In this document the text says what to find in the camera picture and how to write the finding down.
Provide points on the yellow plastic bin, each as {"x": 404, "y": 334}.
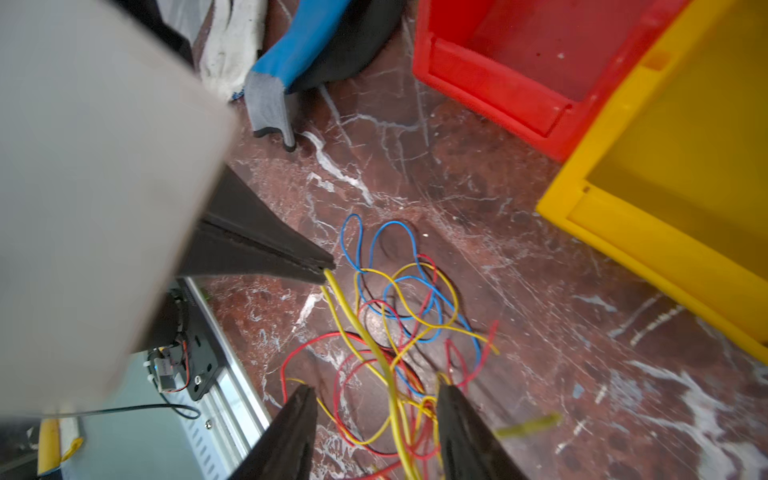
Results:
{"x": 671, "y": 178}

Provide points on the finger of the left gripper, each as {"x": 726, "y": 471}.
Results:
{"x": 216, "y": 257}
{"x": 236, "y": 209}

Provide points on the blue grey work glove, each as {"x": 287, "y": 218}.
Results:
{"x": 327, "y": 41}

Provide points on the red plastic bin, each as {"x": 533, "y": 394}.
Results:
{"x": 542, "y": 69}

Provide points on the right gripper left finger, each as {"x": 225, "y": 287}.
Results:
{"x": 285, "y": 450}

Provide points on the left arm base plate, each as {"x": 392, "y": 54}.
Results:
{"x": 184, "y": 354}

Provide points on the white knit work glove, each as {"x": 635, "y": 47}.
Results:
{"x": 233, "y": 42}

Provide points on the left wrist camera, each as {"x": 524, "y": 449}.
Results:
{"x": 110, "y": 147}

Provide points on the aluminium front rail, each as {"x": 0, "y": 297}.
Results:
{"x": 231, "y": 417}

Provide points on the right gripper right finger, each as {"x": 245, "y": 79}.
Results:
{"x": 469, "y": 450}

